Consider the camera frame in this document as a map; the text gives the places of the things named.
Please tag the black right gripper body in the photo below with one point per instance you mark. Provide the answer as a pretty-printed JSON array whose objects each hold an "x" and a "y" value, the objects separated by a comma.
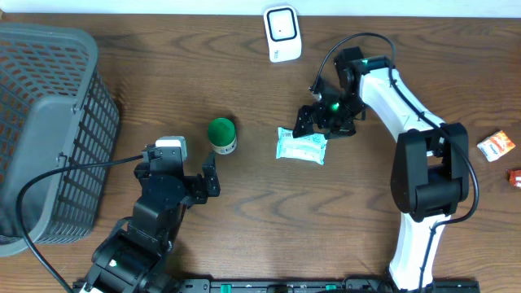
[{"x": 337, "y": 113}]

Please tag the red snack package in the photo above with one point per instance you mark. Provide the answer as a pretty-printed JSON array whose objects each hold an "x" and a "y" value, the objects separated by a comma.
[{"x": 515, "y": 177}]

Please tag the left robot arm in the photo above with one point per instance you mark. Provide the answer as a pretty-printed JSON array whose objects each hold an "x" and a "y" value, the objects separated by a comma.
[{"x": 133, "y": 257}]

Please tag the green lid white jar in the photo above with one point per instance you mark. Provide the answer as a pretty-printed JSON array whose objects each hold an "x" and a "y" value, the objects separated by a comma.
[{"x": 222, "y": 136}]

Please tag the teal wet wipes pack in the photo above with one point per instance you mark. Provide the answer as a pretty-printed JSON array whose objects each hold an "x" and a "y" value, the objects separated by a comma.
[{"x": 310, "y": 148}]

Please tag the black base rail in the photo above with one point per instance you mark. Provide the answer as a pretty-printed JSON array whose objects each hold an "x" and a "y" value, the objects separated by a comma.
[{"x": 348, "y": 285}]

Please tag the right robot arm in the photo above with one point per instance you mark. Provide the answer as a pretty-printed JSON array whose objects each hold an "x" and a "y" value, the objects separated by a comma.
[{"x": 431, "y": 172}]

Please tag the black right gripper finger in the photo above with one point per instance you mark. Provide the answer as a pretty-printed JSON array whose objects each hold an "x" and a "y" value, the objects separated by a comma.
[
  {"x": 339, "y": 133},
  {"x": 304, "y": 122}
]

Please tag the white barcode scanner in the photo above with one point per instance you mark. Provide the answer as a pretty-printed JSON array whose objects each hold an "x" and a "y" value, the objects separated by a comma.
[{"x": 282, "y": 33}]

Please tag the grey plastic mesh basket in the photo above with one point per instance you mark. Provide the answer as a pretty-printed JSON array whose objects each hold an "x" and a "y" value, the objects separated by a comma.
[{"x": 59, "y": 126}]

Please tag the orange tissue pack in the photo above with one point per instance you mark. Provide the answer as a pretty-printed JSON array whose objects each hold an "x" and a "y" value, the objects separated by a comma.
[{"x": 495, "y": 146}]

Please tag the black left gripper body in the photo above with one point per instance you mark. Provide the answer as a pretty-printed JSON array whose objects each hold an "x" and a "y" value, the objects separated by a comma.
[{"x": 195, "y": 193}]

